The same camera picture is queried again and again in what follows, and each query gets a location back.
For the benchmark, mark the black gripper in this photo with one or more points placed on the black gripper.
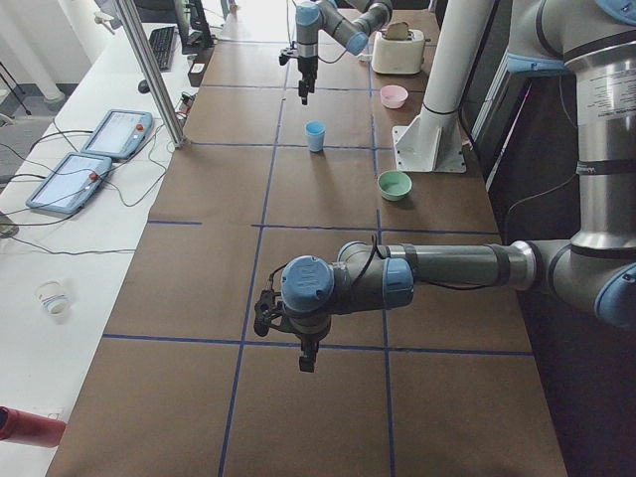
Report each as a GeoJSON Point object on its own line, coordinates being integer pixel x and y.
{"type": "Point", "coordinates": [306, 67]}
{"type": "Point", "coordinates": [308, 340]}

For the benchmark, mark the light blue cup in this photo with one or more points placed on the light blue cup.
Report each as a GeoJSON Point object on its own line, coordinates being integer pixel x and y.
{"type": "Point", "coordinates": [315, 140]}
{"type": "Point", "coordinates": [315, 125]}

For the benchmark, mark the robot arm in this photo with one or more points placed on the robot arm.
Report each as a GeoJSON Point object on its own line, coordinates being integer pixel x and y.
{"type": "Point", "coordinates": [311, 17]}
{"type": "Point", "coordinates": [593, 271]}

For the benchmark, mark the pink bowl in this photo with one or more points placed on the pink bowl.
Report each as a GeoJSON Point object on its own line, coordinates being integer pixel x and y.
{"type": "Point", "coordinates": [393, 96]}

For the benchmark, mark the cream toaster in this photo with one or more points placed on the cream toaster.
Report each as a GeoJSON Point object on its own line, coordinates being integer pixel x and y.
{"type": "Point", "coordinates": [398, 57]}

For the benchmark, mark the toast slice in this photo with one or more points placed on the toast slice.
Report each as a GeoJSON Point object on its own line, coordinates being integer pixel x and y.
{"type": "Point", "coordinates": [397, 31]}

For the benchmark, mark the computer monitor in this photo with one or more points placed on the computer monitor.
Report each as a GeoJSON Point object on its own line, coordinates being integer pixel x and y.
{"type": "Point", "coordinates": [193, 27]}

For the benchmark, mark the green bowl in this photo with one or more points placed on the green bowl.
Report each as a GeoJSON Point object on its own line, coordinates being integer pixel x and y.
{"type": "Point", "coordinates": [394, 185]}

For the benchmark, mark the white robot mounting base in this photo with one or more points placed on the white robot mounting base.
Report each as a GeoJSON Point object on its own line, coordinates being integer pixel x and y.
{"type": "Point", "coordinates": [431, 143]}

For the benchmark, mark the black keyboard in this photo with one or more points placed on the black keyboard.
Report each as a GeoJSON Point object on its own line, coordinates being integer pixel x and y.
{"type": "Point", "coordinates": [161, 41]}

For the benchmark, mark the teach pendant far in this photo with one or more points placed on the teach pendant far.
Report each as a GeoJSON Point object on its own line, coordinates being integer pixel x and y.
{"type": "Point", "coordinates": [119, 135]}

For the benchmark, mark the teach pendant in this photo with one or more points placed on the teach pendant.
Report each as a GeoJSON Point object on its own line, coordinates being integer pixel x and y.
{"type": "Point", "coordinates": [70, 185]}
{"type": "Point", "coordinates": [119, 135]}

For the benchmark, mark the teach pendant near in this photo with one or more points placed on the teach pendant near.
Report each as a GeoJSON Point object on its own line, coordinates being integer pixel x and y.
{"type": "Point", "coordinates": [70, 185]}

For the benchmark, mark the paper cup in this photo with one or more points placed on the paper cup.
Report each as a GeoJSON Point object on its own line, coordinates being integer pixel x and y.
{"type": "Point", "coordinates": [52, 297]}

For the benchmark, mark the red bottle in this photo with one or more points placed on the red bottle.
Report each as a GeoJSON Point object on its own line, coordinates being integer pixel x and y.
{"type": "Point", "coordinates": [22, 427]}

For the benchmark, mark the aluminium frame post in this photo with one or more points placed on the aluminium frame post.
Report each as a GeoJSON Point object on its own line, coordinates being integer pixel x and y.
{"type": "Point", "coordinates": [141, 48]}

